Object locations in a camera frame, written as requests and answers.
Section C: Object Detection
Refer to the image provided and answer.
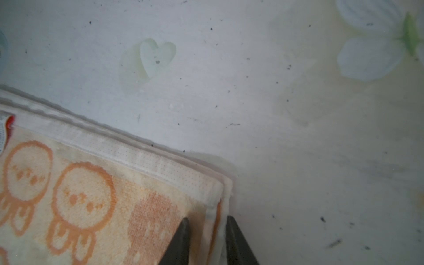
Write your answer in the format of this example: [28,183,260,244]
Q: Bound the orange patterned towel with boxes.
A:
[1,86,233,265]

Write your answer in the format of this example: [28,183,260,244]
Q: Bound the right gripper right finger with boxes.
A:
[226,215,259,265]

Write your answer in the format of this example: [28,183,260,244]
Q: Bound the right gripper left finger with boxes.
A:
[158,217,191,265]

